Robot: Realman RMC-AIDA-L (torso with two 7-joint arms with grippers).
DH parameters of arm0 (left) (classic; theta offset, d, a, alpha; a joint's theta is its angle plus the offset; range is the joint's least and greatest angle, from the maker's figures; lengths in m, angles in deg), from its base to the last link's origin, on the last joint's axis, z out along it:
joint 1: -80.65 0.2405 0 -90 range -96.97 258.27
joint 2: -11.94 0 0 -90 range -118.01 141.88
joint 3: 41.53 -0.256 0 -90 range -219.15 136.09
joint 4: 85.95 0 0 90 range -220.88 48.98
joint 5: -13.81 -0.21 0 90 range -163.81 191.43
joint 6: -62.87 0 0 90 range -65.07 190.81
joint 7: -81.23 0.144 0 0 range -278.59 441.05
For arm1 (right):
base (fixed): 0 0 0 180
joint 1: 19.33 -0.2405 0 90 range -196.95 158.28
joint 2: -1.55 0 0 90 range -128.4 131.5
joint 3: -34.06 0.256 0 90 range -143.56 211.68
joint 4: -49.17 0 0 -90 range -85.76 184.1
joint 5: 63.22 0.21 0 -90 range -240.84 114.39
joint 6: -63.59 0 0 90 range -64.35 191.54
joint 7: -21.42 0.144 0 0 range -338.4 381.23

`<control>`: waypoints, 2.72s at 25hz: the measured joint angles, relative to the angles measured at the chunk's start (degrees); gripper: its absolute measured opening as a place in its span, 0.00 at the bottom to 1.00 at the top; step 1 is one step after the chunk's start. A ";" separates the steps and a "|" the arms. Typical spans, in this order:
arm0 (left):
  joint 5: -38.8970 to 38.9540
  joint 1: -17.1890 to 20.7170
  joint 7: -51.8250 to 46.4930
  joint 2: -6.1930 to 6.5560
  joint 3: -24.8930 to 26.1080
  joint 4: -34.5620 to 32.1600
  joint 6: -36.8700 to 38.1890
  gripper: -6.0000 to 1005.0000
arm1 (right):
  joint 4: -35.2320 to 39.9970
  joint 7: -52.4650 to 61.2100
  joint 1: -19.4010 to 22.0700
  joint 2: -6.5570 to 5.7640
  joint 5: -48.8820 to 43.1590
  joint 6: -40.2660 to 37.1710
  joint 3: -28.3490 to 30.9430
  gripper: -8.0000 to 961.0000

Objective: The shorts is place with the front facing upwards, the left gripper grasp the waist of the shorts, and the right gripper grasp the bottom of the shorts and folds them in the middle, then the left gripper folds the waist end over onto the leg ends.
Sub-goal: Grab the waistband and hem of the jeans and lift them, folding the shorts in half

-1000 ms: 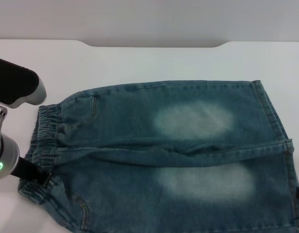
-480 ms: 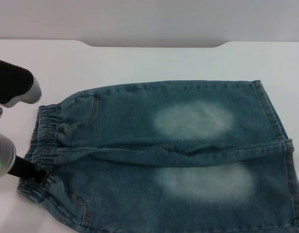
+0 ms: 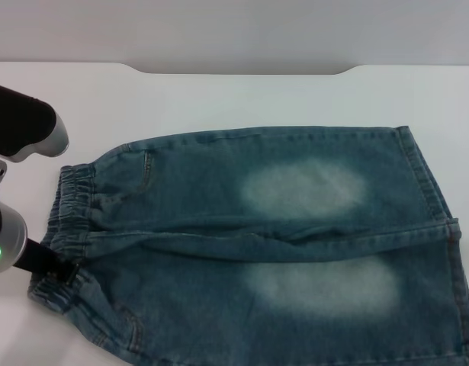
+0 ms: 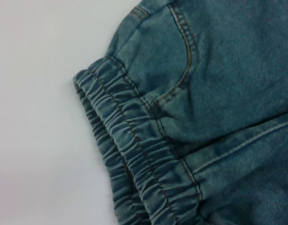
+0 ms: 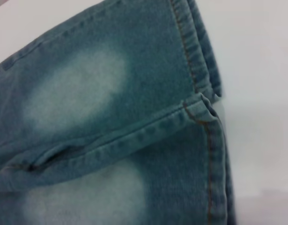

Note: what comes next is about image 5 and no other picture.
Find blue denim shorts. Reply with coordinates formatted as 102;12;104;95
0;0;236;225

